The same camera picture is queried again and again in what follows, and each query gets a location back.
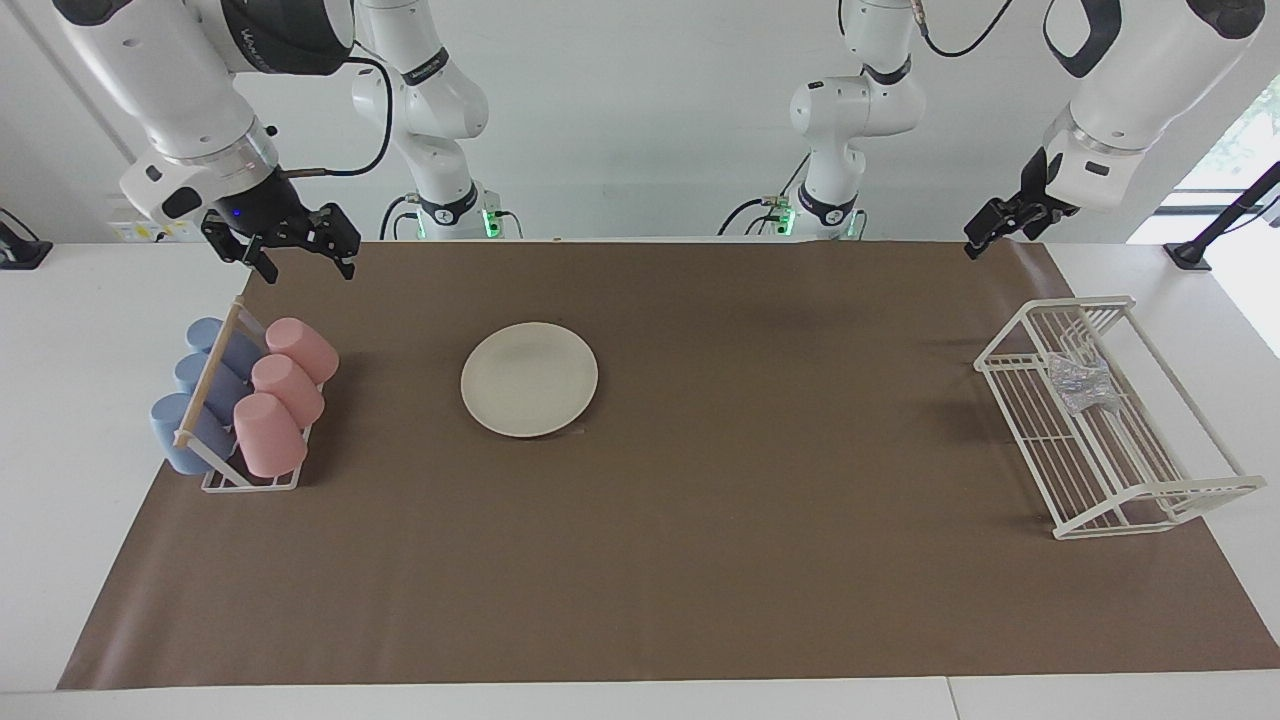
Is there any black base cable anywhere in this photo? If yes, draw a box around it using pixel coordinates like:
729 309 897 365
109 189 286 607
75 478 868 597
717 150 813 238
380 195 426 241

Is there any cup rack with wooden handle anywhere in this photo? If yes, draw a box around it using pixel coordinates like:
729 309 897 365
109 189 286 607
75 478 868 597
173 297 326 493

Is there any black table clamp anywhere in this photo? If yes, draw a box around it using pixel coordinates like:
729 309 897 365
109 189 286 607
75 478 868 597
0 207 53 271

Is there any pink plastic cup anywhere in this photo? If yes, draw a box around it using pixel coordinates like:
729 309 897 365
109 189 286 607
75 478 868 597
251 355 326 428
233 392 309 478
265 318 340 384

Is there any white wire dish rack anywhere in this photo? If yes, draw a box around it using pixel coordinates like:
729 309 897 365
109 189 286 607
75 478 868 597
974 295 1267 541

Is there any white wall outlet box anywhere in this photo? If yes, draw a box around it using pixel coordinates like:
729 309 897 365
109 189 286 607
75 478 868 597
108 215 206 243

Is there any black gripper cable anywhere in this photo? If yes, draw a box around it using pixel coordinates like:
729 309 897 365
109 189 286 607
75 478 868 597
912 0 1018 59
283 55 394 179

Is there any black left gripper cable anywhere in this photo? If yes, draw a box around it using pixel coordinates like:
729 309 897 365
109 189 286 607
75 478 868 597
912 0 1018 59

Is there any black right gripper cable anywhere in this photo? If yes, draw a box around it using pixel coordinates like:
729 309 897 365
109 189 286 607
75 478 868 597
283 55 394 179

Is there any cream round plate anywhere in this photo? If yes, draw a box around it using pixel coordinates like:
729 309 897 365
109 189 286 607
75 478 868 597
461 322 599 438

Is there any brown table mat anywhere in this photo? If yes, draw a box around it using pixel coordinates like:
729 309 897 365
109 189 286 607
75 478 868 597
57 240 1280 691

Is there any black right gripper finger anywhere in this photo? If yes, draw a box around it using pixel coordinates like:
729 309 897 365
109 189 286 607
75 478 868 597
200 212 279 284
318 203 361 281

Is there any blue plastic cup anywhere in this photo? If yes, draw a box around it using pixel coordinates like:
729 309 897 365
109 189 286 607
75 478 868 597
150 393 238 475
174 353 251 421
186 318 263 379

